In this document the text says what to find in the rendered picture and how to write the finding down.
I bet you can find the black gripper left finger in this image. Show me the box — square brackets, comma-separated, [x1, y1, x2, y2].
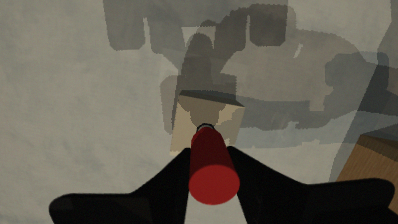
[48, 148, 191, 224]

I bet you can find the red cylinder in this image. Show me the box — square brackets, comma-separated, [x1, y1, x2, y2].
[188, 128, 240, 205]

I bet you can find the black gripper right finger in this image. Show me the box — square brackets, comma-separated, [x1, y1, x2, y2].
[227, 146, 395, 224]

